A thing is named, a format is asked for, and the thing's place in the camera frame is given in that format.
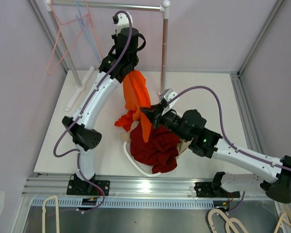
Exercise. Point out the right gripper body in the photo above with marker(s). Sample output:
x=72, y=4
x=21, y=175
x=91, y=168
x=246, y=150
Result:
x=170, y=121

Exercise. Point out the light blue hanger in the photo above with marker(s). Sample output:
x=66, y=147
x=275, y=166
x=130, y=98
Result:
x=88, y=35

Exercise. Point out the orange t shirt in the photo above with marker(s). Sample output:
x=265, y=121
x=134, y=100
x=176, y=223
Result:
x=136, y=96

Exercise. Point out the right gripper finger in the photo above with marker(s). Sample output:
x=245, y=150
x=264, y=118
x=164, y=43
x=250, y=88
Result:
x=161, y=106
x=152, y=113

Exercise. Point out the dark red t shirt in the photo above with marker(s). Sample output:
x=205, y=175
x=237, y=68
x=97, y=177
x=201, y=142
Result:
x=159, y=152

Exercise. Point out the aluminium frame post left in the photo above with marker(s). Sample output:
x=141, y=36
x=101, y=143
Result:
x=46, y=31

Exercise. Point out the aluminium frame post right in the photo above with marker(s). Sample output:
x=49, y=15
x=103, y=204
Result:
x=261, y=35

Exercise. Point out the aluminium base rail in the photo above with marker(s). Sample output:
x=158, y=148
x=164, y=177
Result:
x=128, y=192

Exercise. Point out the wooden hanger on floor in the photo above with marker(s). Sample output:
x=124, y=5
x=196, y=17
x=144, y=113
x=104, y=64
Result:
x=215, y=220

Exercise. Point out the beige t shirt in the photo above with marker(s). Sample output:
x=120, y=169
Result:
x=126, y=137

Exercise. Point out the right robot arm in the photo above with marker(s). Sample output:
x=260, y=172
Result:
x=267, y=175

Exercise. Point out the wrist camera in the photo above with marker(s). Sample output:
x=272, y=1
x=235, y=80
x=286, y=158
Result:
x=167, y=100
x=122, y=21

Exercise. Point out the white t shirt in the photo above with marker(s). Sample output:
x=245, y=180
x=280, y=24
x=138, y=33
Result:
x=145, y=168

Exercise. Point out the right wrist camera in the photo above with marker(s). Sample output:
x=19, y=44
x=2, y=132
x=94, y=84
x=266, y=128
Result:
x=167, y=100

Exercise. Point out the pink hanger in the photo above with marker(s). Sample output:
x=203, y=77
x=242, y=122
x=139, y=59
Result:
x=94, y=31
x=60, y=41

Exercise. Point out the white perforated plastic basket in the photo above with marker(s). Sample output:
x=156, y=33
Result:
x=135, y=163

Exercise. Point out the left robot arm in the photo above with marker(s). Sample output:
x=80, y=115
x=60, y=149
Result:
x=120, y=61

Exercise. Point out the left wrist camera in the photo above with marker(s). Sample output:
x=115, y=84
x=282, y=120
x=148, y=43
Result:
x=122, y=21

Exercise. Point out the aluminium frame post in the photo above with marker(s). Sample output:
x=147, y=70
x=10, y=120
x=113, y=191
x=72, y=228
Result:
x=46, y=31
x=261, y=35

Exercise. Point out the metal clothes rack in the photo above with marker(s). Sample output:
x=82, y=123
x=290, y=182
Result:
x=164, y=9

